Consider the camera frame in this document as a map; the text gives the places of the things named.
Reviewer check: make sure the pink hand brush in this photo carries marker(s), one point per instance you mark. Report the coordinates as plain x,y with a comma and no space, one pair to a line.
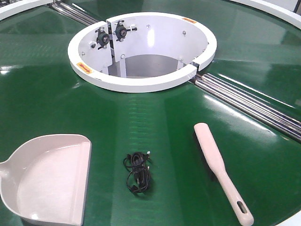
216,164

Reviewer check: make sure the right black bearing unit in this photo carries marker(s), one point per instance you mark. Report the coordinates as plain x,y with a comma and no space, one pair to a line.
121,31

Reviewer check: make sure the green conveyor belt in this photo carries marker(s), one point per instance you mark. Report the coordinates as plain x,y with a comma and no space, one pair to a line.
146,166

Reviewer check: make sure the steel rollers right strip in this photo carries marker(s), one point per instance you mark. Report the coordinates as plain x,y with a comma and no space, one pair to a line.
249,103

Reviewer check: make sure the white outer rim right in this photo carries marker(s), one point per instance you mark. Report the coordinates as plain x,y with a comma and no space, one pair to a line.
275,10

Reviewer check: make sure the steel rollers rear strip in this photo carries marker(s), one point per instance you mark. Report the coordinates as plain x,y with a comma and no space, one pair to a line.
72,12

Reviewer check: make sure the pink plastic dustpan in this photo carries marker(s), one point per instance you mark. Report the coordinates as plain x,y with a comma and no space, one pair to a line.
44,181

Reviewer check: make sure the black bearing unit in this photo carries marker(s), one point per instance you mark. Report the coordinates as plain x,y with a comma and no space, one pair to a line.
102,38
121,31

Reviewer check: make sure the steel rollers strip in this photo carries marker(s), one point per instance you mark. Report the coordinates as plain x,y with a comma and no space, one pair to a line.
72,12
249,103

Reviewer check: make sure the white central ring guard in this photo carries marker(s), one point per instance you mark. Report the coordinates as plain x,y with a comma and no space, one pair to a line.
166,51

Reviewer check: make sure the white outer rim left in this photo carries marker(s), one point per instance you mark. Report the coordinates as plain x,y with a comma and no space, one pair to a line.
20,6

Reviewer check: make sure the white rim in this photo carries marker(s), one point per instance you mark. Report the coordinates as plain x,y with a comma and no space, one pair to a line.
20,6
275,10

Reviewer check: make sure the left black bearing unit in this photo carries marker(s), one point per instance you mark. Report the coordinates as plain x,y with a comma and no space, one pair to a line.
102,38

